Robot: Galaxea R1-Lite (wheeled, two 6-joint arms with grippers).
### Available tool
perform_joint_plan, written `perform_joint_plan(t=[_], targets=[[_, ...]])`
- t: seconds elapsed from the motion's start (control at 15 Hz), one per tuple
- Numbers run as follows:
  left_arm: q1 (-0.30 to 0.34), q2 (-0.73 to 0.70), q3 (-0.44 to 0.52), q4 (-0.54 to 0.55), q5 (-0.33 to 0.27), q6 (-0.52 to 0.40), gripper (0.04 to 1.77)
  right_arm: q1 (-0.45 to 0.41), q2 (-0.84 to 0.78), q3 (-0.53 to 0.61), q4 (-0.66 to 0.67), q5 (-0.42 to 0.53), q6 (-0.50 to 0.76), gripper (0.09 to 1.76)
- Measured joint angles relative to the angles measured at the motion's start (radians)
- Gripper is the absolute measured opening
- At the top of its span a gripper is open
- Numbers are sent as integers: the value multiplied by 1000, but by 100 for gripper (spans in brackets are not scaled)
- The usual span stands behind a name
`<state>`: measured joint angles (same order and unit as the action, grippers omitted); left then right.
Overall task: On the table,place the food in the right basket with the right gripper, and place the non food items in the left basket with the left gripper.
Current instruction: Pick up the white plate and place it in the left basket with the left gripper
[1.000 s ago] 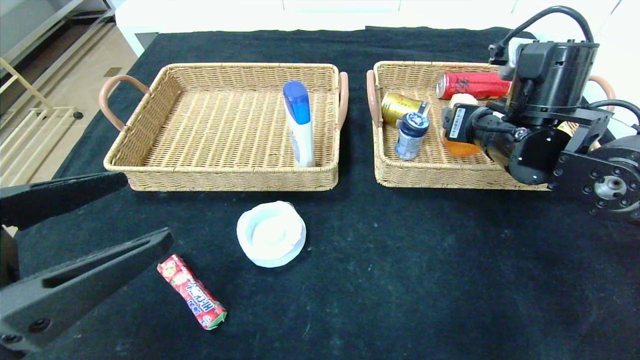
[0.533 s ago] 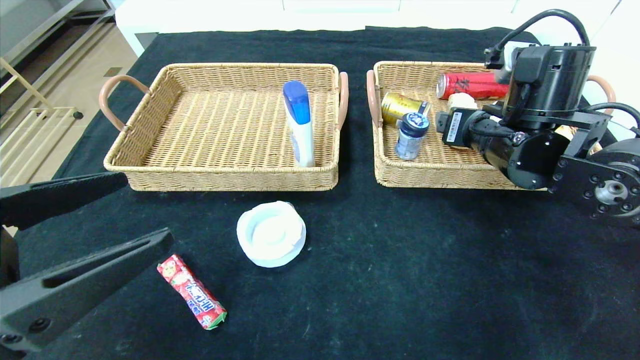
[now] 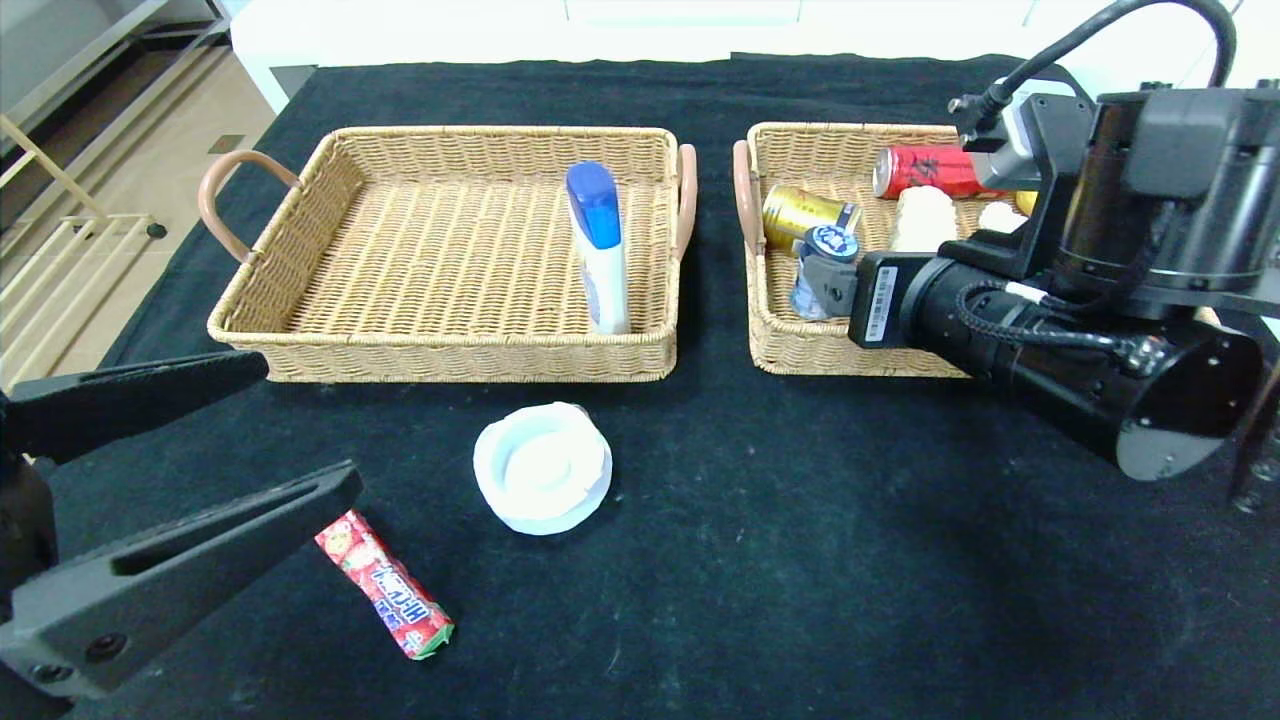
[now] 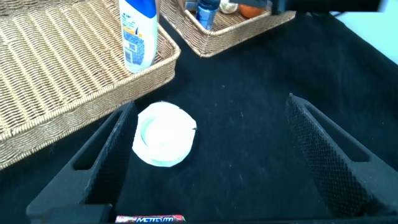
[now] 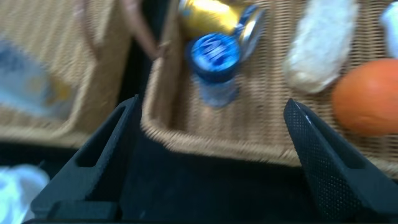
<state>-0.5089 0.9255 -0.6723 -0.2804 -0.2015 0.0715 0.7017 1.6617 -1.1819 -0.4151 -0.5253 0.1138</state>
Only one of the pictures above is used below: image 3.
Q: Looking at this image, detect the gold drink can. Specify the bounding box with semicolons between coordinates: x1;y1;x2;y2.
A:
762;185;862;251

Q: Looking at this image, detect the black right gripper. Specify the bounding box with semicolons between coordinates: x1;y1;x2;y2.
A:
801;250;1021;377

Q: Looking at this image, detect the white lotion bottle blue cap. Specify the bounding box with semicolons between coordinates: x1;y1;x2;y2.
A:
565;161;632;336

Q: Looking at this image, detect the grey metal shelf unit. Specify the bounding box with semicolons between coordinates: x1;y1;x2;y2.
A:
0;0;233;236

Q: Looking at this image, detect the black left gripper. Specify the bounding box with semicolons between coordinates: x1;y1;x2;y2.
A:
0;350;364;720

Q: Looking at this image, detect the light wooden slatted rack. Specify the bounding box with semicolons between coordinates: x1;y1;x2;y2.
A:
0;115;168;396

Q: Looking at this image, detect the red soda can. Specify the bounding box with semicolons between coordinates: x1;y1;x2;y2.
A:
872;143;1006;201

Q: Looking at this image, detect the small blue lidded jar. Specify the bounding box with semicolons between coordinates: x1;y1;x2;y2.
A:
790;225;861;323

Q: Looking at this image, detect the striped spiral bread roll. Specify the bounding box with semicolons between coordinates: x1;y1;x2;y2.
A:
888;186;959;256

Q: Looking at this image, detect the white round ashtray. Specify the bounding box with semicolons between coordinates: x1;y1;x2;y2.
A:
473;402;613;536

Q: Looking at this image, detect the red candy pack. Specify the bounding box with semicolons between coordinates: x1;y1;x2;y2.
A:
314;508;456;661

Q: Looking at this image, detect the wicker basket with brown handles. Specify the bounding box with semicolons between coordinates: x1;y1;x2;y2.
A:
198;126;698;385
732;122;1233;379

